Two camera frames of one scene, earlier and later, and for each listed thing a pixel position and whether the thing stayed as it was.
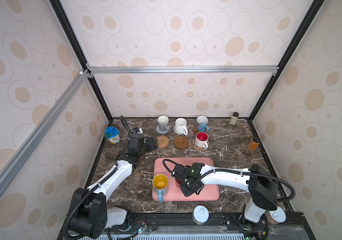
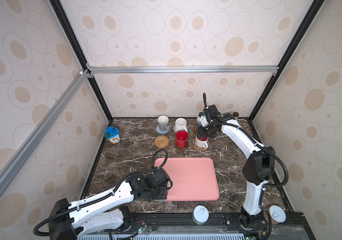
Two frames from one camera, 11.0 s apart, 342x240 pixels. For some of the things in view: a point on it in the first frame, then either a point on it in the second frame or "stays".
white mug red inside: (201, 139) stays
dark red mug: (178, 183) -> (182, 138)
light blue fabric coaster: (162, 132) stays
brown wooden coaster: (181, 142) stays
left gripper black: (150, 147) -> (162, 196)
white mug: (180, 127) stays
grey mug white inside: (163, 121) stays
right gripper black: (186, 194) -> (202, 134)
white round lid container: (200, 214) stays
